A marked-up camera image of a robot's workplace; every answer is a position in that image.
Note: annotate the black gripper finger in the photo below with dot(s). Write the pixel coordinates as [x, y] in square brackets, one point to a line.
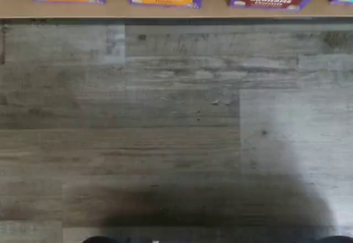
[337, 240]
[106, 240]

